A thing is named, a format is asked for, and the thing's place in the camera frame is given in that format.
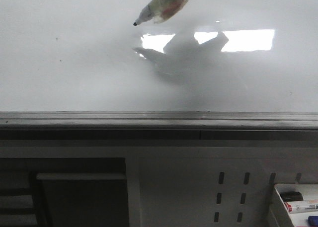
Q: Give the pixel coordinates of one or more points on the black whiteboard marker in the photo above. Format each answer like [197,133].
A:
[159,11]

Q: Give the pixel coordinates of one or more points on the white glossy whiteboard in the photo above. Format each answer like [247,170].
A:
[214,55]

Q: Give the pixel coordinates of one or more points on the white pegboard panel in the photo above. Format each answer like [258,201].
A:
[212,186]

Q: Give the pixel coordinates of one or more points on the dark cabinet with white shelf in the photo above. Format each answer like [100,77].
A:
[63,192]

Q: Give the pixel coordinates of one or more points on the white marker holder bin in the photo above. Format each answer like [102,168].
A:
[278,211]

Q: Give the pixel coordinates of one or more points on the red capped white marker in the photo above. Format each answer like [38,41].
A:
[301,206]

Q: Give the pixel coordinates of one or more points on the blue capped marker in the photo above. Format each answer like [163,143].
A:
[313,221]

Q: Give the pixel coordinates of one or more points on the dark grey whiteboard tray rail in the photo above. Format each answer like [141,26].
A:
[195,125]

